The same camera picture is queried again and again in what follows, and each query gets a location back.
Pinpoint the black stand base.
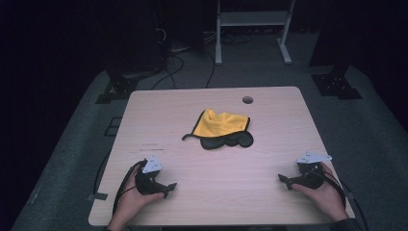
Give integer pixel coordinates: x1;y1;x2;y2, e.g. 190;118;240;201
94;70;140;105
310;64;364;101

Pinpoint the thin black floor cable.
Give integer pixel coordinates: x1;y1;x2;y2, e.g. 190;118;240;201
92;149;112;195

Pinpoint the white metal table frame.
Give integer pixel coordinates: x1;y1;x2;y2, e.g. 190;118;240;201
215;0;297;66

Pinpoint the person's right hand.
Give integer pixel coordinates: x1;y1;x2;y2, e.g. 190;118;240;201
291;162;349;223

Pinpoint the right hand-held gripper black cable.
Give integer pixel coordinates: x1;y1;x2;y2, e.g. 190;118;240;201
316;165;370;231

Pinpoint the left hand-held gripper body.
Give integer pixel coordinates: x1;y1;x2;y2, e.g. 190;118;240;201
134;155;168;196

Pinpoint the left hand-held gripper black cable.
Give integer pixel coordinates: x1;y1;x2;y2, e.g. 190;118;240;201
112;159;146;217

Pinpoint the person's left hand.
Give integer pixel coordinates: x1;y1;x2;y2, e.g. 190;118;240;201
113;172;166;223

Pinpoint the yellow cloth with black trim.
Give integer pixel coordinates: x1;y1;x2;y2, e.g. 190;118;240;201
181;108;255;151

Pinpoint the hand-held gripper black cable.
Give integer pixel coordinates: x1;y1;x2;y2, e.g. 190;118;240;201
112;159;146;217
316;165;370;231

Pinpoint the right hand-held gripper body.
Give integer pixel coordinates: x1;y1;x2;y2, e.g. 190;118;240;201
295;151;333;191

